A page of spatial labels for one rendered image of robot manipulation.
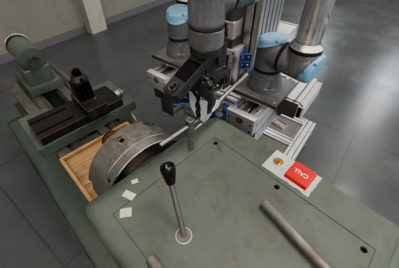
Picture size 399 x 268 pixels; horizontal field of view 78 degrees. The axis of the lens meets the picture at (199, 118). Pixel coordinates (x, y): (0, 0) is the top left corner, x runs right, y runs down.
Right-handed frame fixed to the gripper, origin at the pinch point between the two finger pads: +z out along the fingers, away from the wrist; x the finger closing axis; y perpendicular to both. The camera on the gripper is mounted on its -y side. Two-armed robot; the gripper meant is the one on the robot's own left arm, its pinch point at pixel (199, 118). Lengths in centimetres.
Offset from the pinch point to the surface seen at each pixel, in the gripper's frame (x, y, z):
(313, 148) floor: -1, 152, 136
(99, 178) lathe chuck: 17.1, -25.7, 19.0
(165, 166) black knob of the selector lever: -9.2, -18.5, -5.1
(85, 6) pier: 388, 127, 89
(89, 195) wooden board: 35, -29, 47
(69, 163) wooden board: 57, -28, 47
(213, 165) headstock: -8.4, -3.1, 9.8
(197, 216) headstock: -15.4, -16.1, 9.7
